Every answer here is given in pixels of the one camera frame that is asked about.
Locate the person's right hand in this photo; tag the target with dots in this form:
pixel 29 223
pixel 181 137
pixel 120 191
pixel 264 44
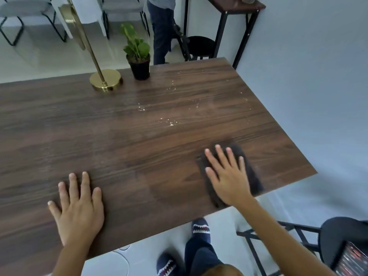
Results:
pixel 231 183

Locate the tall wooden console table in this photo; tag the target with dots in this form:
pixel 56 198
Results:
pixel 230 5

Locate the black round stool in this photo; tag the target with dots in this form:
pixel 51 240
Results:
pixel 201 45

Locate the person's left hand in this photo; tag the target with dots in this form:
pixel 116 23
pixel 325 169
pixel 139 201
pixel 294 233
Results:
pixel 79 218

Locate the person's left shark-print slipper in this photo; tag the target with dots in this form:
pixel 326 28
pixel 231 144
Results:
pixel 166 264

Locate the person's shark-print slipper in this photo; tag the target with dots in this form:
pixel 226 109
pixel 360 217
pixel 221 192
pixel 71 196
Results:
pixel 166 264
pixel 200 227

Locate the grey chair black frame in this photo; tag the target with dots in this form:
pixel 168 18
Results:
pixel 123 4
pixel 23 7

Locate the gold lamp with white shade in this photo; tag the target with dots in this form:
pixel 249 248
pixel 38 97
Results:
pixel 105 79

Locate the dark grey wiping cloth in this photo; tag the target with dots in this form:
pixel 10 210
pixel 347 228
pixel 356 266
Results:
pixel 254 181

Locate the person's navy trousers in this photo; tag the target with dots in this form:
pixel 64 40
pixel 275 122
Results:
pixel 198 255

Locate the dark wooden table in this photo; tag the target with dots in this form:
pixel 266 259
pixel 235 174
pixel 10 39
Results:
pixel 115 140

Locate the phone with red screen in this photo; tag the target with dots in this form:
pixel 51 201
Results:
pixel 352 260

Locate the potted plant black pot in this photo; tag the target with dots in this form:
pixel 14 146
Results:
pixel 140 70

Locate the person's right shark-print slipper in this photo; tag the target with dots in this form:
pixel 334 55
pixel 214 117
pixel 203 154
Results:
pixel 200 227

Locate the person's right forearm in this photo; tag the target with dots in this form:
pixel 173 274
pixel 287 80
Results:
pixel 276 238

